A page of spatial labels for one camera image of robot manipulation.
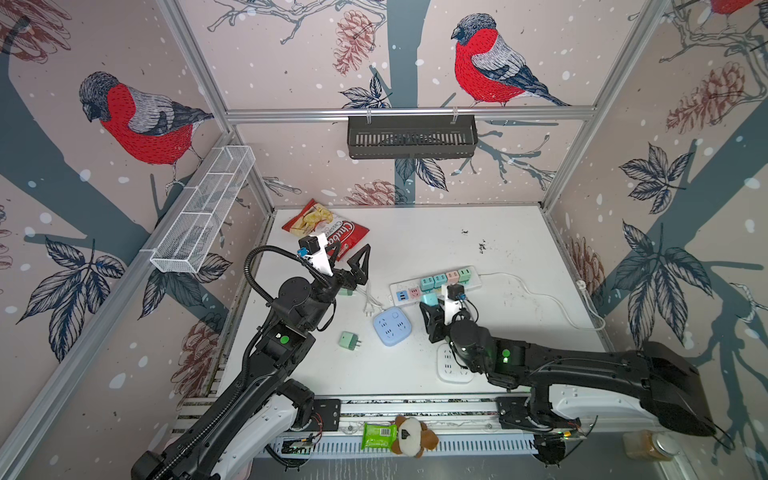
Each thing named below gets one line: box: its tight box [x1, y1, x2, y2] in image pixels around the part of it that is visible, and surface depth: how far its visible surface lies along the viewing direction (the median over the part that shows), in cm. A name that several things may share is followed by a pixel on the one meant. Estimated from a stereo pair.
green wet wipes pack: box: [361, 423, 398, 451], surface depth 71 cm
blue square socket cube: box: [373, 306, 413, 347], surface depth 88 cm
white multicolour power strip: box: [389, 266, 483, 306], surface depth 95 cm
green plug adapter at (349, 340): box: [338, 331, 362, 351], surface depth 87 cm
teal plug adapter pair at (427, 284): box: [420, 276, 434, 292], surface depth 92 cm
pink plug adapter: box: [446, 270, 459, 286], surface depth 94 cm
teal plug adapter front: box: [422, 292, 439, 306], surface depth 75 cm
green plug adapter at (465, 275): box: [458, 268, 472, 284], surface depth 95 cm
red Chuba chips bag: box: [281, 198, 370, 262], surface depth 112 cm
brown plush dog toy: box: [392, 415, 439, 458], surface depth 70 cm
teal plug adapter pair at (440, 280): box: [433, 273, 447, 289], surface depth 94 cm
